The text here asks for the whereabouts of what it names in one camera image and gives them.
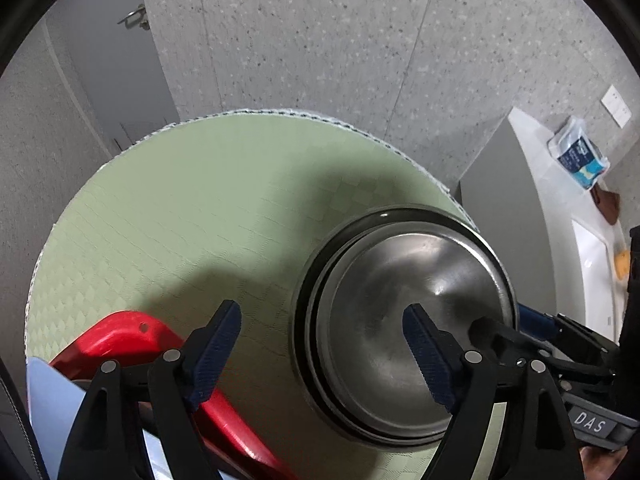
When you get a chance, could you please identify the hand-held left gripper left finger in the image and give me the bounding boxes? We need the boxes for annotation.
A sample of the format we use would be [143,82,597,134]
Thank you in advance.
[64,300,243,480]

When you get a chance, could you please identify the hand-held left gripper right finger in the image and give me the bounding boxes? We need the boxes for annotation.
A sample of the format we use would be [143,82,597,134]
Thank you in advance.
[402,304,586,480]

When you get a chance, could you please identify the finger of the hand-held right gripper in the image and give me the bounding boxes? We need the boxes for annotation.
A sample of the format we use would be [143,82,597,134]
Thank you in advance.
[516,302,562,342]
[467,316,551,368]

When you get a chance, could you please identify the large steel bowl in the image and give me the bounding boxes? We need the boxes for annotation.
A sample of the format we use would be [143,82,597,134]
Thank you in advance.
[290,205,519,450]

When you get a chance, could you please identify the red plastic basin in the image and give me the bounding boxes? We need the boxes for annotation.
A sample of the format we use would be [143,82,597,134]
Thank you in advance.
[47,310,301,480]

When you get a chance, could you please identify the blue plastic plate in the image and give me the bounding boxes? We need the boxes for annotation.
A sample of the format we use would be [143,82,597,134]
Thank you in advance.
[25,356,168,480]

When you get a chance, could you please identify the person's right hand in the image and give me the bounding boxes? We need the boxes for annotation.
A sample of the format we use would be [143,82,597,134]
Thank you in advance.
[580,452,633,480]

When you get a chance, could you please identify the white sink basin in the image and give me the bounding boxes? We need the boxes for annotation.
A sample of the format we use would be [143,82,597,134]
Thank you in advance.
[570,220,628,311]

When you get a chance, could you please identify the white vanity counter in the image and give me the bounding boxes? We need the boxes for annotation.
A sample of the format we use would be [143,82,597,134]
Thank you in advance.
[457,106,632,341]

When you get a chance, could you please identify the brown cloth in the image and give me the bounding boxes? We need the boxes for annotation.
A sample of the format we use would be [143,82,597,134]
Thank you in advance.
[592,185,621,226]

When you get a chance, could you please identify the green checkered table mat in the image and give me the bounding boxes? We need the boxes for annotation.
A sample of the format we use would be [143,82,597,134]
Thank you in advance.
[25,110,501,480]

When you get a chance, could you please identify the blue tissue pack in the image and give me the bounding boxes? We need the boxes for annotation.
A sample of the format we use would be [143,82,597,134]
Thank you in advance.
[547,115,612,191]

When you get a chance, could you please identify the grey door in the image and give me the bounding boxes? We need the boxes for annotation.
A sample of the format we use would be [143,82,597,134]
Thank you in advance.
[42,0,181,161]

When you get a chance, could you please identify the white wall socket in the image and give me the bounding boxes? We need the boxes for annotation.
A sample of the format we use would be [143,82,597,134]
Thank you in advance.
[600,85,633,128]

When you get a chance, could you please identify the metal door handle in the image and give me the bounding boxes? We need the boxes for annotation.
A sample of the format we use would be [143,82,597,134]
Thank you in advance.
[117,4,151,31]

